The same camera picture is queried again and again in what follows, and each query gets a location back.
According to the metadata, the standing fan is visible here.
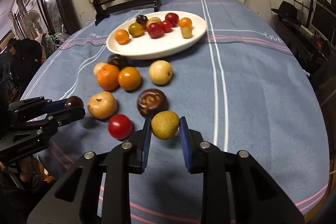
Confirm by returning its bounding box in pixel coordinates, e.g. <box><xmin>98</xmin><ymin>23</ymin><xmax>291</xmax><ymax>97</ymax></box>
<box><xmin>22</xmin><ymin>10</ymin><xmax>43</xmax><ymax>39</ymax></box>

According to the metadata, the small yellow-green fruit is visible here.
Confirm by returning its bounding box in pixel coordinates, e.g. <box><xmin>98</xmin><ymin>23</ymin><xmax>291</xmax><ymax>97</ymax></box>
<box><xmin>151</xmin><ymin>111</ymin><xmax>179</xmax><ymax>140</ymax></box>

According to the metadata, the dark red plum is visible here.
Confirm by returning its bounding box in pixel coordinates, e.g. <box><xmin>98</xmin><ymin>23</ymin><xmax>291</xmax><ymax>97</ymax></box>
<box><xmin>165</xmin><ymin>12</ymin><xmax>179</xmax><ymax>27</ymax></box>

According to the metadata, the dark brown mangosteen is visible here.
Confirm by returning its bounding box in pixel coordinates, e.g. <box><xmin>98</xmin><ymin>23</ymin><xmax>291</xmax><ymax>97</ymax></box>
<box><xmin>137</xmin><ymin>89</ymin><xmax>169</xmax><ymax>118</ymax></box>

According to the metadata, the white oval plate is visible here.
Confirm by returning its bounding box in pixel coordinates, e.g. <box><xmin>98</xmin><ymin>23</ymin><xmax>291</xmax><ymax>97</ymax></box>
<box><xmin>106</xmin><ymin>11</ymin><xmax>207</xmax><ymax>60</ymax></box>

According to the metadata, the small orange tomato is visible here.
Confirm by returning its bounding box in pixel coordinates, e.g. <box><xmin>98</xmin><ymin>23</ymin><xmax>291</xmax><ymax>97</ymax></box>
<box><xmin>118</xmin><ymin>67</ymin><xmax>142</xmax><ymax>92</ymax></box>

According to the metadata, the green-yellow tomato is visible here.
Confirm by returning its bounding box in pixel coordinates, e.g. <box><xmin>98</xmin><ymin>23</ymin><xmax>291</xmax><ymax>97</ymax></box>
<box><xmin>128</xmin><ymin>22</ymin><xmax>143</xmax><ymax>38</ymax></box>

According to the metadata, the computer monitor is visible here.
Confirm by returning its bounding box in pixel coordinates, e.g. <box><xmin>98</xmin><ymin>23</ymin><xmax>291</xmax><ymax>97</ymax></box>
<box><xmin>310</xmin><ymin>0</ymin><xmax>335</xmax><ymax>43</ymax></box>

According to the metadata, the black desk shelf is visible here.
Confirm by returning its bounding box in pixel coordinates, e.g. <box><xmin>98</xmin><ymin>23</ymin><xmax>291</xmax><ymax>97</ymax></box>
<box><xmin>271</xmin><ymin>0</ymin><xmax>335</xmax><ymax>87</ymax></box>

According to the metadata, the small orange fruit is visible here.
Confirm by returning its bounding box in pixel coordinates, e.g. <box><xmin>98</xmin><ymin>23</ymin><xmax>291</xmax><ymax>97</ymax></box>
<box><xmin>178</xmin><ymin>17</ymin><xmax>193</xmax><ymax>28</ymax></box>

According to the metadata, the tan mangosteen-like fruit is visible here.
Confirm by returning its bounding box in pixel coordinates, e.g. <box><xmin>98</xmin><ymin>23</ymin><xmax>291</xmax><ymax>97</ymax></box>
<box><xmin>146</xmin><ymin>17</ymin><xmax>162</xmax><ymax>28</ymax></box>

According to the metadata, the dark purple fruit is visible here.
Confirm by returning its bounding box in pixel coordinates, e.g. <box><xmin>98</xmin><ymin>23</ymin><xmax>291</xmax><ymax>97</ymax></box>
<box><xmin>107</xmin><ymin>54</ymin><xmax>129</xmax><ymax>71</ymax></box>

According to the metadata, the small dark plum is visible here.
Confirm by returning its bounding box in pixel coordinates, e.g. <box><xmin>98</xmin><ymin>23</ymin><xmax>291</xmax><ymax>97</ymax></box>
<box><xmin>136</xmin><ymin>15</ymin><xmax>148</xmax><ymax>24</ymax></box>

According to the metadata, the pale beige round fruit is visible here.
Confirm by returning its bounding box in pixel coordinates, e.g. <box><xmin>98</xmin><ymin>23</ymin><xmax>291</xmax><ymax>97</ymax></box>
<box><xmin>148</xmin><ymin>60</ymin><xmax>173</xmax><ymax>85</ymax></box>

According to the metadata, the small red tomato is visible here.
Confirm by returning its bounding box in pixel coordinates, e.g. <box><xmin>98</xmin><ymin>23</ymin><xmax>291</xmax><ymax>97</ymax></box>
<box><xmin>161</xmin><ymin>20</ymin><xmax>173</xmax><ymax>33</ymax></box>

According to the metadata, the large beige potato-like fruit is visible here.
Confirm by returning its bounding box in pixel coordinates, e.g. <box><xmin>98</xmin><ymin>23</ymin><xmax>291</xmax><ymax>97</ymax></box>
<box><xmin>87</xmin><ymin>91</ymin><xmax>117</xmax><ymax>119</ymax></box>

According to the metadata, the blue striped tablecloth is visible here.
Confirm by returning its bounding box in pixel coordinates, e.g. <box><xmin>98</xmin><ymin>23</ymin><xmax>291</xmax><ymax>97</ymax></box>
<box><xmin>23</xmin><ymin>0</ymin><xmax>329</xmax><ymax>223</ymax></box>

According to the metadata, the orange mandarin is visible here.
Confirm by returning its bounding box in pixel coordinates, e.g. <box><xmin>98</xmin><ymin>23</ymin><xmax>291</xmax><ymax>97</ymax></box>
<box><xmin>96</xmin><ymin>64</ymin><xmax>120</xmax><ymax>91</ymax></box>

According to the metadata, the dark purple plum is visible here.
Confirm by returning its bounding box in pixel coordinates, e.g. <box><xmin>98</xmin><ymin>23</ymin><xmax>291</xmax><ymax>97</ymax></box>
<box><xmin>65</xmin><ymin>96</ymin><xmax>84</xmax><ymax>109</ymax></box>

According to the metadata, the small tan fruit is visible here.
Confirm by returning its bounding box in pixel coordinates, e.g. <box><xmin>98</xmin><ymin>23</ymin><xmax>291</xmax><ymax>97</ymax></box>
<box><xmin>181</xmin><ymin>26</ymin><xmax>193</xmax><ymax>39</ymax></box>

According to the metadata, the seated person in black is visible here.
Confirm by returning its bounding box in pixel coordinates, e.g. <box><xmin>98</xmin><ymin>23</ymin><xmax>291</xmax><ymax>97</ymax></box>
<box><xmin>1</xmin><ymin>38</ymin><xmax>42</xmax><ymax>100</ymax></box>

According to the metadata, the orange fruit on plate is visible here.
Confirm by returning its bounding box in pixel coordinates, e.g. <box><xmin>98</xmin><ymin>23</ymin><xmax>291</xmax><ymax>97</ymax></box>
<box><xmin>114</xmin><ymin>29</ymin><xmax>130</xmax><ymax>45</ymax></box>

